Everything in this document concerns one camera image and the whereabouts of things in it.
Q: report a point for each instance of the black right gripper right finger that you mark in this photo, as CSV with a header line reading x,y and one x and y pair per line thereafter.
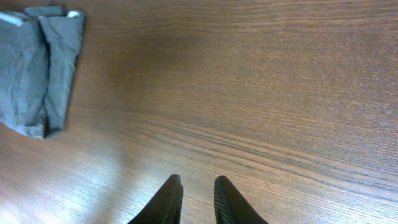
x,y
231,207

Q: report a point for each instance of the grey cargo shorts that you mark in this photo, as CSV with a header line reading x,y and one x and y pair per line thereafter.
x,y
39,49

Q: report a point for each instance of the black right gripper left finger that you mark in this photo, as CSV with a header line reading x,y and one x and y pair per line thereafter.
x,y
165,206

